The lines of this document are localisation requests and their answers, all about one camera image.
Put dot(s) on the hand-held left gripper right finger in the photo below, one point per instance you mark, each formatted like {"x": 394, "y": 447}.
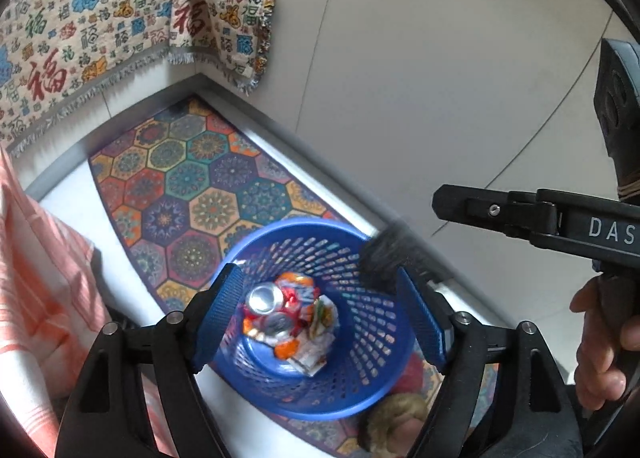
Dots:
{"x": 425, "y": 323}

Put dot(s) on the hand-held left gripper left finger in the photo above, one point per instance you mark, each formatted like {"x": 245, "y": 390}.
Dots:
{"x": 220, "y": 318}

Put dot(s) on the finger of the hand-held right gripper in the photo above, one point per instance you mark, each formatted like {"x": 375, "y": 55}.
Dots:
{"x": 480, "y": 205}

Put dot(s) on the orange soda can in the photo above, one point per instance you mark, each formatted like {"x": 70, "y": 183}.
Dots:
{"x": 265, "y": 299}

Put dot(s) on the blue plastic waste basket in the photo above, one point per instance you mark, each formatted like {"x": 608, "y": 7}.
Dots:
{"x": 370, "y": 353}

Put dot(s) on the black foam net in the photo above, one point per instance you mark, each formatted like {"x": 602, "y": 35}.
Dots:
{"x": 387, "y": 258}

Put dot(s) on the person's right hand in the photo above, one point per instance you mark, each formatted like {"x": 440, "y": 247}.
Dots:
{"x": 597, "y": 353}

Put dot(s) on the brown fuzzy slipper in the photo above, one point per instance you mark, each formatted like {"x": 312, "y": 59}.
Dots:
{"x": 395, "y": 425}

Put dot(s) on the colourful hexagon pattern mat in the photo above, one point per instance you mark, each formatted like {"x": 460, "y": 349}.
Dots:
{"x": 200, "y": 177}

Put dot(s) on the orange striped tablecloth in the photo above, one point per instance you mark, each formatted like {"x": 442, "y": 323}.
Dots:
{"x": 40, "y": 288}

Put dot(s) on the printed patterned cloth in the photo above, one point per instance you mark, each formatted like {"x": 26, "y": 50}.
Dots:
{"x": 100, "y": 12}

